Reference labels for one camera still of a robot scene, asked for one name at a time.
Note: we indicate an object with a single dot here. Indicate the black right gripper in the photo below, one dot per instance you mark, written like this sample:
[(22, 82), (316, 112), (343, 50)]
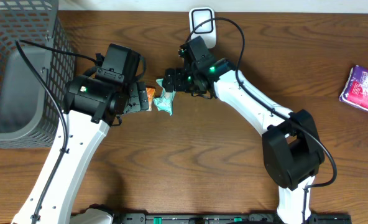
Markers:
[(173, 78)]

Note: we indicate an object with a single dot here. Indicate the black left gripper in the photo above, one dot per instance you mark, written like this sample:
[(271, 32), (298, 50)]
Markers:
[(142, 100)]

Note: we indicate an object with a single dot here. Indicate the orange white snack packet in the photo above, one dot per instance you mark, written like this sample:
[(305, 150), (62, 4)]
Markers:
[(150, 96)]

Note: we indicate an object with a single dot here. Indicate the teal snack packet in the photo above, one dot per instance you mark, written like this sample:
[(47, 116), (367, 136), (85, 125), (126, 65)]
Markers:
[(165, 101)]

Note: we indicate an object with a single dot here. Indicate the purple red snack bag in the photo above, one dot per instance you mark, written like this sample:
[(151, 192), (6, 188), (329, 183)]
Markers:
[(355, 92)]

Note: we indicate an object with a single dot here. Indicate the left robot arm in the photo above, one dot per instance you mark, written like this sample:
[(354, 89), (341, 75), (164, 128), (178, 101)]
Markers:
[(91, 103)]

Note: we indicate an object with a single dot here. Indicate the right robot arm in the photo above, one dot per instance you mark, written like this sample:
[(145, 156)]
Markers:
[(291, 146)]

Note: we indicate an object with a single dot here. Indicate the white barcode scanner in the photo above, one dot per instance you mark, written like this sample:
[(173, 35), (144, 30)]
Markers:
[(208, 30)]

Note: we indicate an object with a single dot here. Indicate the grey plastic mesh basket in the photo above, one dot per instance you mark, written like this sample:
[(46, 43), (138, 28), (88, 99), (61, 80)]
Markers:
[(28, 118)]

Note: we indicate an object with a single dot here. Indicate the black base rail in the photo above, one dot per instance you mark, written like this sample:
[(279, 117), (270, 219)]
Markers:
[(262, 218)]

